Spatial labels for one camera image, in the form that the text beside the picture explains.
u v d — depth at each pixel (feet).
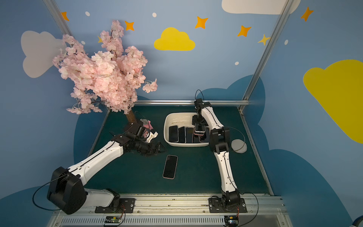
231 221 2.39
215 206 2.45
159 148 2.31
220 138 2.24
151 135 2.51
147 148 2.31
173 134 3.42
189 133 3.34
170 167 2.91
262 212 2.40
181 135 3.29
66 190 1.32
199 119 3.05
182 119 3.65
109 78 1.84
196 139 3.25
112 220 2.35
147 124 2.97
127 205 2.42
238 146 3.24
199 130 3.76
